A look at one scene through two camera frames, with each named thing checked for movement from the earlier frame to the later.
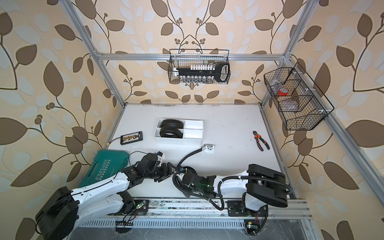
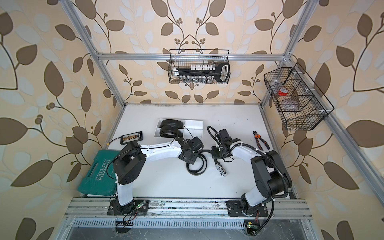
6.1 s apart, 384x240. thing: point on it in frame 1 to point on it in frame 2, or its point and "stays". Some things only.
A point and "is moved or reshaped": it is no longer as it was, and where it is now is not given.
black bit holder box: x=131 y=137 stays
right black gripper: x=184 y=189 to x=214 y=153
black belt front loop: x=177 y=133 stays
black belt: x=207 y=147 is moved or reshaped
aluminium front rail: x=277 y=208 stays
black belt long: x=171 y=123 stays
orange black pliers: x=256 y=136 stays
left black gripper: x=165 y=173 to x=192 y=161
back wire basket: x=199 y=66 stays
